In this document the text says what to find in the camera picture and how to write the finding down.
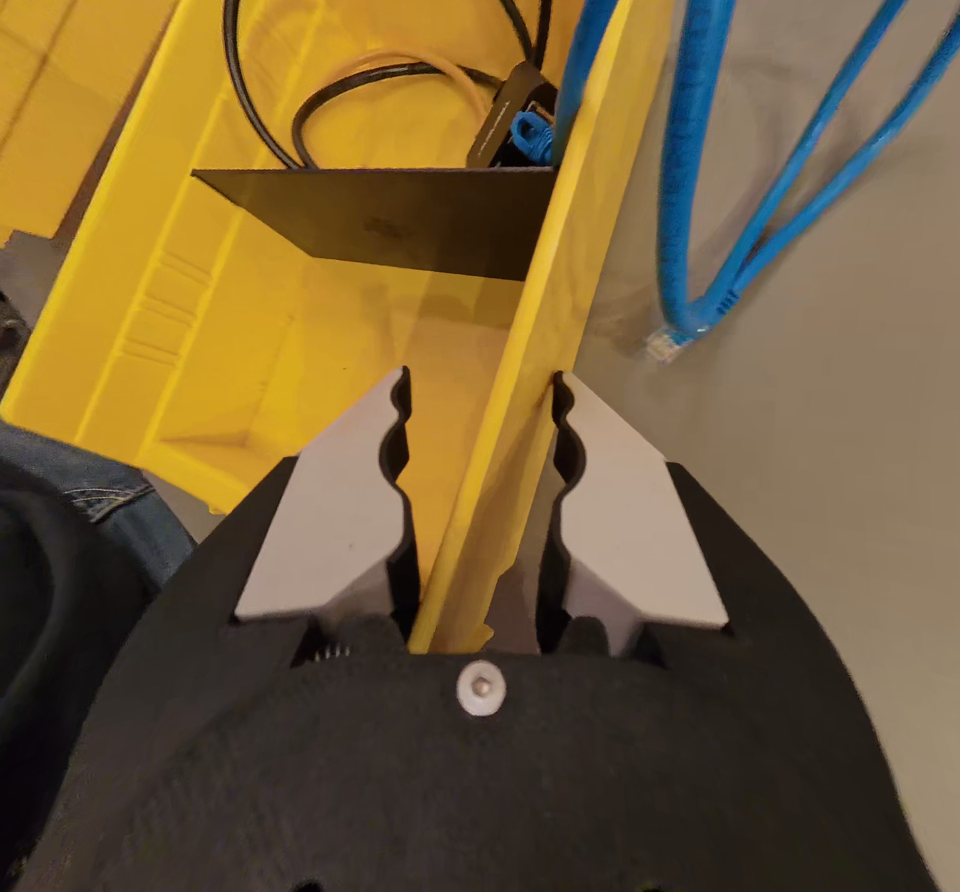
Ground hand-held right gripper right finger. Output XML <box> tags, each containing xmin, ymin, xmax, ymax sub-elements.
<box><xmin>538</xmin><ymin>370</ymin><xmax>731</xmax><ymax>658</ymax></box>

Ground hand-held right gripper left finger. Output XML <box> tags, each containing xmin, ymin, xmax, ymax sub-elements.
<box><xmin>234</xmin><ymin>365</ymin><xmax>420</xmax><ymax>623</ymax></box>

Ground yellow plastic bin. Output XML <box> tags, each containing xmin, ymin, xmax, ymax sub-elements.
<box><xmin>0</xmin><ymin>0</ymin><xmax>687</xmax><ymax>656</ymax></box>
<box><xmin>0</xmin><ymin>0</ymin><xmax>200</xmax><ymax>242</ymax></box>

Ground blue ethernet cable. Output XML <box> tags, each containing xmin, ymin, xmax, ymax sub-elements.
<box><xmin>510</xmin><ymin>0</ymin><xmax>960</xmax><ymax>364</ymax></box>

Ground black ethernet splitter box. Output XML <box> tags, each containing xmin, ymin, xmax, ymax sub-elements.
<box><xmin>466</xmin><ymin>61</ymin><xmax>558</xmax><ymax>169</ymax></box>

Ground yellow ethernet cable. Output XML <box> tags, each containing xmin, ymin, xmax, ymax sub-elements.
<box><xmin>330</xmin><ymin>50</ymin><xmax>492</xmax><ymax>139</ymax></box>

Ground black ethernet cable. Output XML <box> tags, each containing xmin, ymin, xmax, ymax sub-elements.
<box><xmin>222</xmin><ymin>0</ymin><xmax>558</xmax><ymax>171</ymax></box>

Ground person's blue jeans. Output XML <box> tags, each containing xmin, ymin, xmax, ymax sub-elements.
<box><xmin>0</xmin><ymin>419</ymin><xmax>198</xmax><ymax>600</ymax></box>

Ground black office chair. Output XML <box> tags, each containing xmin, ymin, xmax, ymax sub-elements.
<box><xmin>0</xmin><ymin>483</ymin><xmax>162</xmax><ymax>795</ymax></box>

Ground black bin divider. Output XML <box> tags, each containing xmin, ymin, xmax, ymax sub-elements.
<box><xmin>191</xmin><ymin>166</ymin><xmax>556</xmax><ymax>281</ymax></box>

